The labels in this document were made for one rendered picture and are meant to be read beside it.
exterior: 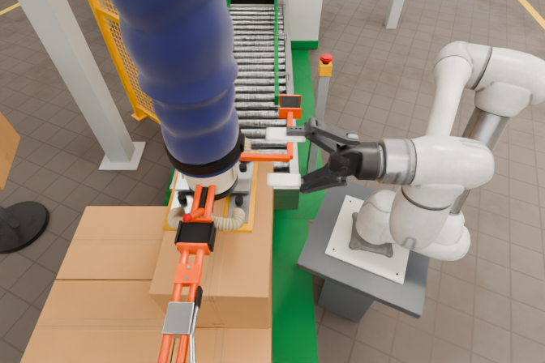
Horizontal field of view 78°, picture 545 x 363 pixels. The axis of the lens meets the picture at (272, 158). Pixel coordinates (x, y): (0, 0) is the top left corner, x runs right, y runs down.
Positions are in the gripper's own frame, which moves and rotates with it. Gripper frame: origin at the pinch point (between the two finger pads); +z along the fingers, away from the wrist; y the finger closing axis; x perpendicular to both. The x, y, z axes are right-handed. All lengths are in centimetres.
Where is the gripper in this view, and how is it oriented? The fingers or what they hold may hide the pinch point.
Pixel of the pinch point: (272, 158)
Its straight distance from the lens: 65.7
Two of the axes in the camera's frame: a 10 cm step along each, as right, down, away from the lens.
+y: 0.0, 6.5, 7.6
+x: 0.3, -7.6, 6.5
